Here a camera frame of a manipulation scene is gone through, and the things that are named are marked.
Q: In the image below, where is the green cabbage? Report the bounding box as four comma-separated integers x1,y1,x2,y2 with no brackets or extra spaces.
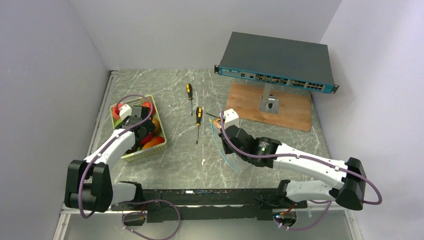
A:
114,119,123,130

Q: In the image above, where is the teal network switch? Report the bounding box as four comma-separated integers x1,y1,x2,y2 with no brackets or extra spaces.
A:
214,31,339,94

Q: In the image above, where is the green plastic basket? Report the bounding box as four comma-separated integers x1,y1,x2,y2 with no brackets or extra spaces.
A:
109,94,168,162

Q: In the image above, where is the yellow tape measure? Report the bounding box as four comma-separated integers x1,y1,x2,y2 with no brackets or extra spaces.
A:
212,118,223,131

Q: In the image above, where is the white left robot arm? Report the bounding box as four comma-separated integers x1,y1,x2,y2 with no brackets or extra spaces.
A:
64,106,155,218

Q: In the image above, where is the wooden board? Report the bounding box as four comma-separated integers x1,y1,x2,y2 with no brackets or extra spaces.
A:
226,82,311,132

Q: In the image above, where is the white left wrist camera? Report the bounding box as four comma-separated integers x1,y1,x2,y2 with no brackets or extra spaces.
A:
119,104,132,120

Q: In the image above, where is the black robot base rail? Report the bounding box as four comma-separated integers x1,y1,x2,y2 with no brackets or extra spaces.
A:
110,188,308,223

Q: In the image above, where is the orange mango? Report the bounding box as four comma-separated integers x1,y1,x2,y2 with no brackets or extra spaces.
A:
141,136,165,150

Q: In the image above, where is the yellow black screwdriver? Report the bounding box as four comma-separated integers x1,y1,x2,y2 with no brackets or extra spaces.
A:
195,106,203,144
186,83,193,115

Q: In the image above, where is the metal switch stand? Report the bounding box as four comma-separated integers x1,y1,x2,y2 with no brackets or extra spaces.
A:
259,83,279,115

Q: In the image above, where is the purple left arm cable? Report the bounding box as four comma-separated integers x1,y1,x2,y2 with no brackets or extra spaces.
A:
78,94,155,220

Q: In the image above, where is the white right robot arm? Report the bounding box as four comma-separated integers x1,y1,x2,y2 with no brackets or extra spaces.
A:
218,125,366,211

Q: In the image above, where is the clear zip top bag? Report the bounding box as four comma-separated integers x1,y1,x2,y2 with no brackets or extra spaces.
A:
208,118,253,175

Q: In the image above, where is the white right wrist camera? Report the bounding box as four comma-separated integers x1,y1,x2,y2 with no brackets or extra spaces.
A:
223,108,240,129

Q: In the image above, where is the lower yellow black screwdriver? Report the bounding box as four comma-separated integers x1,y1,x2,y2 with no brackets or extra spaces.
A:
195,106,203,144

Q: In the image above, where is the red pomegranate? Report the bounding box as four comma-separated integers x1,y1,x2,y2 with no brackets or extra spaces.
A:
139,133,153,146

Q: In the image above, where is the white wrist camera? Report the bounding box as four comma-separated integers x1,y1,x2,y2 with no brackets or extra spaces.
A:
223,108,240,129
119,104,132,120

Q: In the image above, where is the red apple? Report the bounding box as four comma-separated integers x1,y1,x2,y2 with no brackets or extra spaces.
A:
142,101,156,116

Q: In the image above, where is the brown kiwi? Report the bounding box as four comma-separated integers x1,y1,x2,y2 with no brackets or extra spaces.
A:
151,117,162,135

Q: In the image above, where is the upper yellow black screwdriver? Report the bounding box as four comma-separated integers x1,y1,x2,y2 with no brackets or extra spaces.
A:
186,83,193,115

